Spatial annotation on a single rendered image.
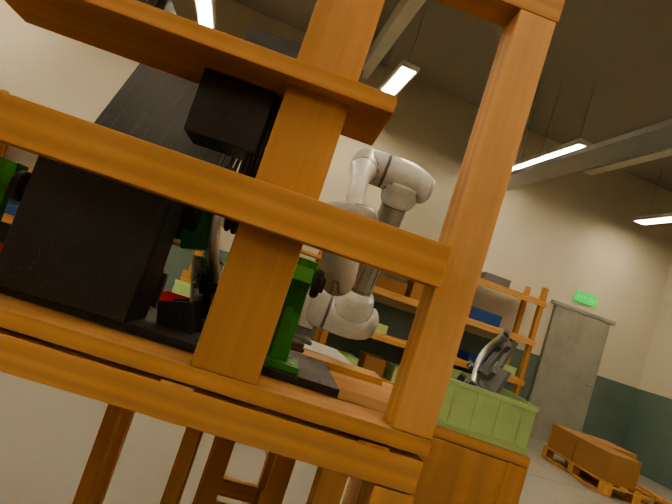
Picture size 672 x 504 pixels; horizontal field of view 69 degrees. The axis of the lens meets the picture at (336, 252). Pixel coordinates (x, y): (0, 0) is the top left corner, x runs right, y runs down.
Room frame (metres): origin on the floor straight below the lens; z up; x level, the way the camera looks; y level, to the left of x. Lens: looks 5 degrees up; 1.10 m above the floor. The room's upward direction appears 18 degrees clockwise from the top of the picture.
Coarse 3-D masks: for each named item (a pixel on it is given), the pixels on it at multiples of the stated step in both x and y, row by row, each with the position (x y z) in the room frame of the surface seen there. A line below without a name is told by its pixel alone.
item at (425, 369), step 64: (320, 0) 1.01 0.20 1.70; (384, 0) 1.02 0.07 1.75; (320, 64) 1.02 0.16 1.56; (512, 64) 1.05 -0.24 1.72; (320, 128) 1.02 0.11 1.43; (512, 128) 1.05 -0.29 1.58; (320, 192) 1.02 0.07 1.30; (256, 256) 1.02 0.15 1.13; (256, 320) 1.02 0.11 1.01; (448, 320) 1.05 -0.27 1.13
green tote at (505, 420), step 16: (448, 384) 1.76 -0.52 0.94; (464, 384) 1.75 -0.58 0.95; (448, 400) 1.76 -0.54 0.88; (464, 400) 1.75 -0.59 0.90; (480, 400) 1.75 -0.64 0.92; (496, 400) 1.74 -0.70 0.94; (512, 400) 1.74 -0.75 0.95; (448, 416) 1.75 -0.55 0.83; (464, 416) 1.75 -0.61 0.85; (480, 416) 1.75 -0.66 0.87; (496, 416) 1.74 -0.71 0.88; (512, 416) 1.74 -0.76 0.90; (528, 416) 1.73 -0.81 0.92; (464, 432) 1.75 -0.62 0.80; (480, 432) 1.75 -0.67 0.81; (496, 432) 1.74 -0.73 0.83; (512, 432) 1.74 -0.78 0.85; (528, 432) 1.73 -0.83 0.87; (512, 448) 1.74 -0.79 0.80
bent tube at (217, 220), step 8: (216, 216) 1.30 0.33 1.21; (216, 224) 1.28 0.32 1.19; (216, 232) 1.27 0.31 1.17; (208, 240) 1.27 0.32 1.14; (216, 240) 1.27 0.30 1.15; (208, 248) 1.27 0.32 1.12; (216, 248) 1.27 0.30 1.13; (208, 256) 1.28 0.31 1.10; (216, 256) 1.28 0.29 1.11; (208, 264) 1.30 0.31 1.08; (216, 264) 1.30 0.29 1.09; (216, 272) 1.32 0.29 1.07; (216, 280) 1.34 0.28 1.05
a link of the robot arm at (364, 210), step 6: (336, 204) 1.33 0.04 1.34; (342, 204) 1.33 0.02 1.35; (348, 204) 1.33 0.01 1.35; (354, 204) 1.33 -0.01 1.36; (360, 204) 1.35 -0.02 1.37; (348, 210) 1.32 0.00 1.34; (354, 210) 1.32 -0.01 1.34; (360, 210) 1.32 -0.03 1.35; (366, 210) 1.33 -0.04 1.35; (372, 210) 1.34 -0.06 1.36; (366, 216) 1.32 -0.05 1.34; (372, 216) 1.33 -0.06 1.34
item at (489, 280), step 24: (384, 288) 6.69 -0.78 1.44; (408, 288) 6.97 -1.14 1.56; (504, 288) 6.90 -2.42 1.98; (528, 288) 7.49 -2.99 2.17; (480, 312) 6.95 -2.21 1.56; (384, 336) 6.66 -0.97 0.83; (528, 336) 7.12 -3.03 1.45; (360, 360) 6.90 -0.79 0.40; (384, 360) 6.75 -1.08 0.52; (456, 360) 6.82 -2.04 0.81; (528, 360) 7.07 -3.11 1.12
